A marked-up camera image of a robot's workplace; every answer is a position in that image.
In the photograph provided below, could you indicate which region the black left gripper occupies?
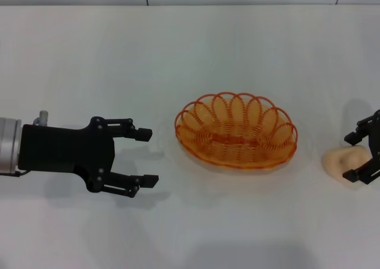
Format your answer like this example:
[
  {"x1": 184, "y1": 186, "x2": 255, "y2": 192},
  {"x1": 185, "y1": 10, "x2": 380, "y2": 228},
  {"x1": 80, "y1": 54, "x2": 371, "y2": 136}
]
[{"x1": 18, "y1": 116, "x2": 159, "y2": 199}]

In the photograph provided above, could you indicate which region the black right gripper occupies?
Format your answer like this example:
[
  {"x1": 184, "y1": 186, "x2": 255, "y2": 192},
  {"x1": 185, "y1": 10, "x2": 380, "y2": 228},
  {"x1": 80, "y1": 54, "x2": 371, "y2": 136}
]
[{"x1": 342, "y1": 109, "x2": 380, "y2": 187}]

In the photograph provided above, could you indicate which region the orange wire basket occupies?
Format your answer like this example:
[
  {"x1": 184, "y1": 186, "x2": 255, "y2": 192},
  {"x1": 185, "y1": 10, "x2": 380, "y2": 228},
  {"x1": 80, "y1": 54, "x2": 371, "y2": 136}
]
[{"x1": 174, "y1": 91, "x2": 299, "y2": 170}]

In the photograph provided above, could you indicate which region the beige steamed bun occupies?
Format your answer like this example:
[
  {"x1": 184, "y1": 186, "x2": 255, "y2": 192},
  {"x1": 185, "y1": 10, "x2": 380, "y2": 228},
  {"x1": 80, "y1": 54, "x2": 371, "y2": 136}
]
[{"x1": 322, "y1": 145, "x2": 373, "y2": 182}]

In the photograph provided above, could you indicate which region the grey left wrist cable connector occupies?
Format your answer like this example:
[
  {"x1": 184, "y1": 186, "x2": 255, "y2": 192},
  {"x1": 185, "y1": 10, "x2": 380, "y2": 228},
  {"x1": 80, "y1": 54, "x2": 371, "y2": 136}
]
[{"x1": 33, "y1": 110, "x2": 50, "y2": 126}]

